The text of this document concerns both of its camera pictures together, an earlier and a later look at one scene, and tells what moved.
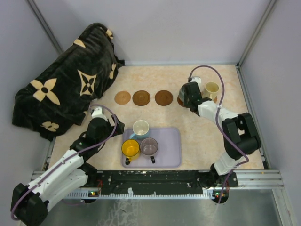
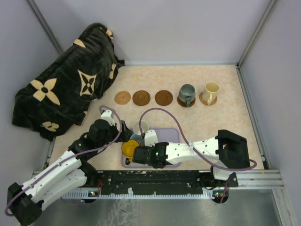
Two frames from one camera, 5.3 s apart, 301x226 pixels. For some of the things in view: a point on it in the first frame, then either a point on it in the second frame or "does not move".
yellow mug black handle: [130, 148] does not move
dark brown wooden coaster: [141, 98] does not move
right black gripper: [186, 102] to [146, 147]
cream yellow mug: [211, 88] does not move
